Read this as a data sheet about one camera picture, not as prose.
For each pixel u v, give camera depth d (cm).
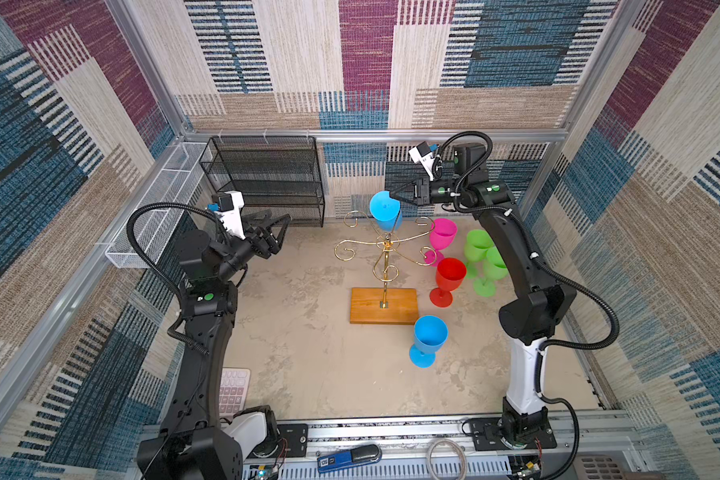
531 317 52
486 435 73
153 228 95
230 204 57
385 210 74
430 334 80
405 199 72
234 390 80
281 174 108
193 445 37
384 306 95
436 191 67
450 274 86
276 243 61
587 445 72
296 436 75
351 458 67
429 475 68
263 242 59
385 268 105
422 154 69
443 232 95
